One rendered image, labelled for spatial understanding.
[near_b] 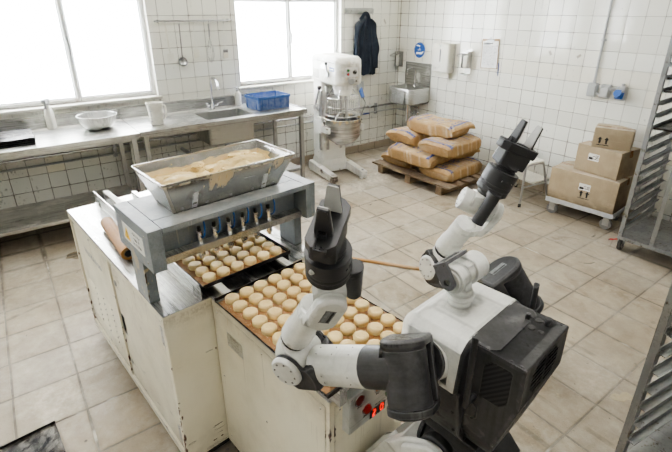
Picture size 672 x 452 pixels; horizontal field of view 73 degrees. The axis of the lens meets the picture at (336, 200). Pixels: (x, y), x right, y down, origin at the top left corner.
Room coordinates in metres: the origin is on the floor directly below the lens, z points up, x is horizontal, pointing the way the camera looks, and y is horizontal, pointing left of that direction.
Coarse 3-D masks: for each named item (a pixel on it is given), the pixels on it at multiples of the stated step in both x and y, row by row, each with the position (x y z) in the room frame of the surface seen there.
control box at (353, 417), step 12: (348, 396) 0.98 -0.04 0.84; (360, 396) 0.99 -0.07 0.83; (372, 396) 1.03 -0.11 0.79; (384, 396) 1.07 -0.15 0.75; (348, 408) 0.97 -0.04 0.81; (360, 408) 1.00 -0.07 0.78; (372, 408) 1.03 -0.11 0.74; (348, 420) 0.97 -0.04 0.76; (360, 420) 1.00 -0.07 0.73; (348, 432) 0.97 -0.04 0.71
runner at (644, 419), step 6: (666, 402) 1.45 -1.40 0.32; (654, 408) 1.40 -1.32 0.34; (660, 408) 1.42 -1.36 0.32; (666, 408) 1.42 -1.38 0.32; (642, 414) 1.36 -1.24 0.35; (648, 414) 1.39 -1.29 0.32; (654, 414) 1.39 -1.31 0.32; (660, 414) 1.39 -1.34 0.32; (636, 420) 1.35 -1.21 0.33; (642, 420) 1.36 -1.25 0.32; (648, 420) 1.36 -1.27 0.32; (636, 426) 1.33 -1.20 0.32; (642, 426) 1.33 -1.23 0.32
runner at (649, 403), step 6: (660, 390) 1.40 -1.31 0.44; (666, 390) 1.43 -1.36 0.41; (654, 396) 1.39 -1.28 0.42; (660, 396) 1.40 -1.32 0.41; (666, 396) 1.40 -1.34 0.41; (642, 402) 1.35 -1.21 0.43; (648, 402) 1.37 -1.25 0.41; (654, 402) 1.37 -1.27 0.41; (660, 402) 1.37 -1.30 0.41; (642, 408) 1.34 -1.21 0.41; (648, 408) 1.34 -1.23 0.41
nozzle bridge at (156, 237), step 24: (264, 192) 1.70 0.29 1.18; (288, 192) 1.73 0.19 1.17; (312, 192) 1.81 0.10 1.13; (120, 216) 1.53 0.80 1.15; (144, 216) 1.47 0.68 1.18; (168, 216) 1.47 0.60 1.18; (192, 216) 1.47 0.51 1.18; (216, 216) 1.51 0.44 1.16; (264, 216) 1.75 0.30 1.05; (288, 216) 1.77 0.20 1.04; (312, 216) 1.81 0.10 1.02; (144, 240) 1.37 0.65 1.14; (168, 240) 1.47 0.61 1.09; (192, 240) 1.53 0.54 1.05; (216, 240) 1.54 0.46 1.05; (288, 240) 1.91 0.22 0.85; (144, 264) 1.40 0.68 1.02; (144, 288) 1.44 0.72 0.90
